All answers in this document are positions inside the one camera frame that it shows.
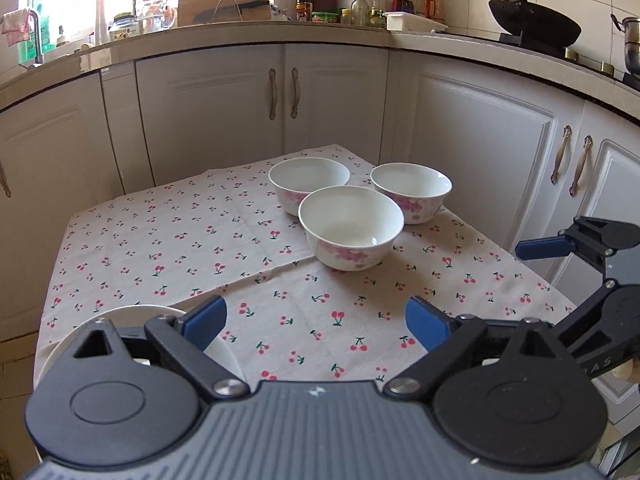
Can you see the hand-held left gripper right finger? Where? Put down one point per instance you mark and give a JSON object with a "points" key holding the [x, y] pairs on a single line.
{"points": [[429, 322]]}

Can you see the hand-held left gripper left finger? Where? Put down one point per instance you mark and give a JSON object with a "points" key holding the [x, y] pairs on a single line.
{"points": [[205, 322]]}

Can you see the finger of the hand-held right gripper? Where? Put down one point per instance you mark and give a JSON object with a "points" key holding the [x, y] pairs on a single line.
{"points": [[542, 248], [585, 315]]}

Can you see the white fruit print plate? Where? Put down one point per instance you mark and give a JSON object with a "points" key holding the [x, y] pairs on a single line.
{"points": [[125, 311]]}

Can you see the white pink floral bowl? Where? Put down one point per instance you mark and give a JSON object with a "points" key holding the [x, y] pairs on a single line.
{"points": [[309, 177], [350, 220], [411, 187]]}

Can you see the cherry print tablecloth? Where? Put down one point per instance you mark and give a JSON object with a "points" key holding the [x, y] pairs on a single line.
{"points": [[200, 240]]}

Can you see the gas stove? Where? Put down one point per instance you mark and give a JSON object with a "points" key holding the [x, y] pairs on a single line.
{"points": [[590, 57]]}

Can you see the steel pot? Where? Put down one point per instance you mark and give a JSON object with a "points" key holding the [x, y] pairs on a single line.
{"points": [[631, 45]]}

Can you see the black wok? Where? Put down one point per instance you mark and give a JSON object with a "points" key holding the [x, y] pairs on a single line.
{"points": [[535, 20]]}

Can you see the white plastic tray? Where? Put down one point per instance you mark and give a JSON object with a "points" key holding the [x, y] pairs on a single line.
{"points": [[410, 21]]}

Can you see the orange oil bottle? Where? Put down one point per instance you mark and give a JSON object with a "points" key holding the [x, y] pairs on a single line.
{"points": [[435, 5]]}

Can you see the small plastic bottle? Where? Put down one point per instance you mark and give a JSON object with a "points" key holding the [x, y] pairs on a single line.
{"points": [[421, 5]]}

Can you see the beige kitchen counter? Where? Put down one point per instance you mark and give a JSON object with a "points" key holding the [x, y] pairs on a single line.
{"points": [[250, 32]]}

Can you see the yellow oil bottle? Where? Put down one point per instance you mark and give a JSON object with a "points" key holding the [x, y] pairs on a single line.
{"points": [[378, 2]]}

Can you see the clear glass bottle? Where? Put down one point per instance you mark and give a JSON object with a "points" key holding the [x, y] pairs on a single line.
{"points": [[360, 10]]}

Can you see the small glass jar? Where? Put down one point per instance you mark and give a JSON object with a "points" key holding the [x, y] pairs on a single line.
{"points": [[345, 16]]}

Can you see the floral label glass jar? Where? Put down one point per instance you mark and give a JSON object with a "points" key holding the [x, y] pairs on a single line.
{"points": [[123, 27]]}

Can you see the clear glass pitcher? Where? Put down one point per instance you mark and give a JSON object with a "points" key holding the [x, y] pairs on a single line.
{"points": [[157, 16]]}

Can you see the green seasoning box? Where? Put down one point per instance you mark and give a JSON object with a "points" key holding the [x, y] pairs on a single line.
{"points": [[326, 16]]}

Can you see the small dark cap bottle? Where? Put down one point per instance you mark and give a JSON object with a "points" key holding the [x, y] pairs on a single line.
{"points": [[61, 37]]}

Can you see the tall clear bottle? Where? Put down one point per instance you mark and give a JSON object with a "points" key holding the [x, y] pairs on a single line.
{"points": [[101, 20]]}

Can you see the dark sauce bottle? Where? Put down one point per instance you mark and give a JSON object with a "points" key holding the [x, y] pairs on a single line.
{"points": [[303, 7]]}

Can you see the metal sink faucet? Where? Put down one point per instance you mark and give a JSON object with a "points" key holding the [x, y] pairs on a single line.
{"points": [[36, 35]]}

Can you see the kitchen faucet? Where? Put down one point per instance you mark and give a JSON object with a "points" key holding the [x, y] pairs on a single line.
{"points": [[42, 30]]}

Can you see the pink dish cloth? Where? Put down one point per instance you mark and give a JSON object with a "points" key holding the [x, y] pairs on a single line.
{"points": [[14, 25]]}

